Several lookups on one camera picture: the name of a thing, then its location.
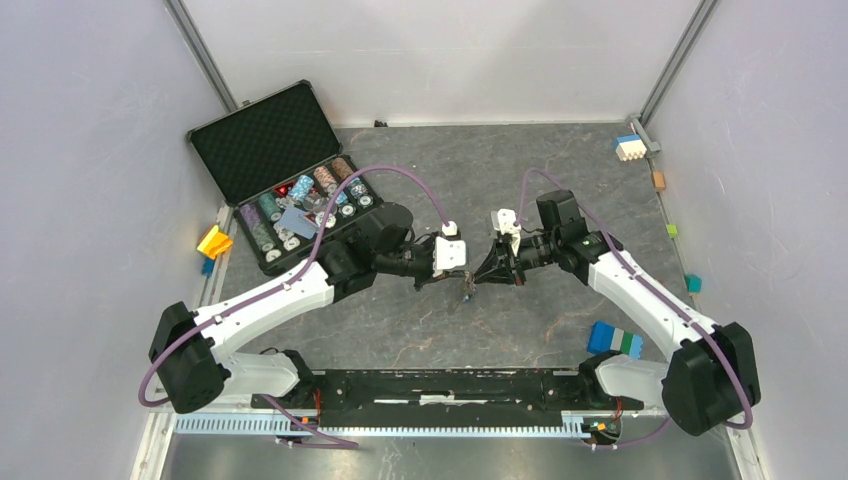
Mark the blue white toy brick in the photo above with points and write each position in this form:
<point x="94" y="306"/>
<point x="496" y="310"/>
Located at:
<point x="630" y="147"/>

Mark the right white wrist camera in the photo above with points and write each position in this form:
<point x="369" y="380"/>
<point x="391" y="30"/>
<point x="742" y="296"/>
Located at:
<point x="504" y="222"/>

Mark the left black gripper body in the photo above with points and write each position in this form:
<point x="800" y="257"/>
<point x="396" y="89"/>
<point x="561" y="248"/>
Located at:
<point x="439" y="275"/>

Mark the orange small block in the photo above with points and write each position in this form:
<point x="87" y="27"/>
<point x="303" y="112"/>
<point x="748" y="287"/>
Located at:
<point x="658" y="181"/>

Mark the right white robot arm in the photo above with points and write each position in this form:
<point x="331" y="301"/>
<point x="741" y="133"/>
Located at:
<point x="708" y="376"/>

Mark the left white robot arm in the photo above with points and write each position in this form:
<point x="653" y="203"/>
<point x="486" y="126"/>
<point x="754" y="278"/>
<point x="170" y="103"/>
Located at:
<point x="195" y="354"/>

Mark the blue green brick stack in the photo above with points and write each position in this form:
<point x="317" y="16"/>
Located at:
<point x="604" y="337"/>

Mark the small blue block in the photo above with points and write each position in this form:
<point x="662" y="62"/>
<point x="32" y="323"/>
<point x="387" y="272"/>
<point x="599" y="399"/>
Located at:
<point x="208" y="267"/>

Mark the black poker chip case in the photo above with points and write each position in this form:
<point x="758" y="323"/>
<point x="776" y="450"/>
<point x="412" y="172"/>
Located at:
<point x="277" y="161"/>

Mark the teal small block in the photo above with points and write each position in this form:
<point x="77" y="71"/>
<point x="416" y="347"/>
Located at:
<point x="693" y="283"/>

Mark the grey slotted cable duct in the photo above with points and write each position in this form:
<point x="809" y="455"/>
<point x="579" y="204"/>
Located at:
<point x="276" y="424"/>

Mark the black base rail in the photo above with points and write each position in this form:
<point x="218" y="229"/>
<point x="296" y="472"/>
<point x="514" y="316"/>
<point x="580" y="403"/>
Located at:
<point x="442" y="398"/>

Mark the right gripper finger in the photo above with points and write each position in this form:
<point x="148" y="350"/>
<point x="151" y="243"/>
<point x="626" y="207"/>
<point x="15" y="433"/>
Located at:
<point x="500" y="258"/>
<point x="493" y="274"/>

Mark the yellow orange toy block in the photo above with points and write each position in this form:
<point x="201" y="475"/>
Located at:
<point x="214" y="243"/>

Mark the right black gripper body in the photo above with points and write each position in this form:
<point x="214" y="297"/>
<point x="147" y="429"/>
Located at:
<point x="534" y="251"/>

